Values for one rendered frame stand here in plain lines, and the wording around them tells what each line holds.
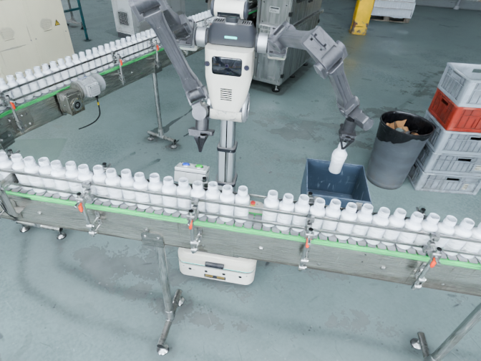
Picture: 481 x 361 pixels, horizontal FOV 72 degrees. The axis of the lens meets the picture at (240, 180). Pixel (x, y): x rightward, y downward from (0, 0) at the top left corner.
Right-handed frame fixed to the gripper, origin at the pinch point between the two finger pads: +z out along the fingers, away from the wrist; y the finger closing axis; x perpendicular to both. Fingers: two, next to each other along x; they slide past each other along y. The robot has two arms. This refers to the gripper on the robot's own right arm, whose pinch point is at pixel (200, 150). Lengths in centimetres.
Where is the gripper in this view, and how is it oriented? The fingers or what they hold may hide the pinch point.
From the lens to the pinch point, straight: 144.3
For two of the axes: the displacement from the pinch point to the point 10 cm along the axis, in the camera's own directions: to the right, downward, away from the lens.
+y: 9.9, 1.4, -0.9
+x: 1.3, -3.1, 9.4
